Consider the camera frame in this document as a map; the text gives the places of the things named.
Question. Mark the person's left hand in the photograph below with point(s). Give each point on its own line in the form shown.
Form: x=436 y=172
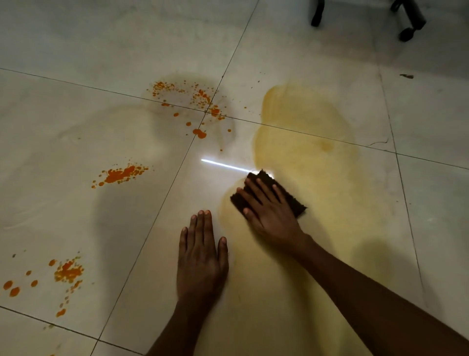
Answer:
x=200 y=271

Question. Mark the person's right hand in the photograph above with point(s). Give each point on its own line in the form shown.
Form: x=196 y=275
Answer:
x=274 y=220

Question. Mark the person's right thumb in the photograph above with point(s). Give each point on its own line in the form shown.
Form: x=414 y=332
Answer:
x=252 y=218

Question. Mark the person's left thumb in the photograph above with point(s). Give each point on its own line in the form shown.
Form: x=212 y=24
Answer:
x=223 y=253

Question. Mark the person's left little finger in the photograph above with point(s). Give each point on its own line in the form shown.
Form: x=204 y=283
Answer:
x=183 y=242

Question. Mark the person's left middle finger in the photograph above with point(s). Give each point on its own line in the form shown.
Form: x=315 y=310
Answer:
x=199 y=231

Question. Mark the person's right little finger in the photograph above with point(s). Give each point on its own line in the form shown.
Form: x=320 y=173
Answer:
x=279 y=193

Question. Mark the person's right middle finger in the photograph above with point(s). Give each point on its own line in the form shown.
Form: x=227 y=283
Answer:
x=259 y=191

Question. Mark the dark brown cleaning cloth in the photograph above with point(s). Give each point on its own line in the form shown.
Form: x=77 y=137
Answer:
x=293 y=205

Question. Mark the person's left forearm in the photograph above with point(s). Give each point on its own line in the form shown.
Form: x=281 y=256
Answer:
x=183 y=326

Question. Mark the person's right forearm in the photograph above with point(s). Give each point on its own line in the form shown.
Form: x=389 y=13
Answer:
x=366 y=304

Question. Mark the yellow smeared liquid stain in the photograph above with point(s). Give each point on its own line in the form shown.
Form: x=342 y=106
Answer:
x=329 y=168

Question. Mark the orange sauce splatter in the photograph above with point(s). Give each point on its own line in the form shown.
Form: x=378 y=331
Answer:
x=68 y=272
x=199 y=134
x=119 y=175

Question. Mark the small dark debris speck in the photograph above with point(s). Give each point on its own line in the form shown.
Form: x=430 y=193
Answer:
x=406 y=76

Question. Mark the black chair caster wheel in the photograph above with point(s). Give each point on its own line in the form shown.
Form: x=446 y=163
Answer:
x=406 y=34

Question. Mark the black office chair base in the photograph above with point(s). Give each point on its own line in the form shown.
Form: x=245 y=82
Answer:
x=414 y=14

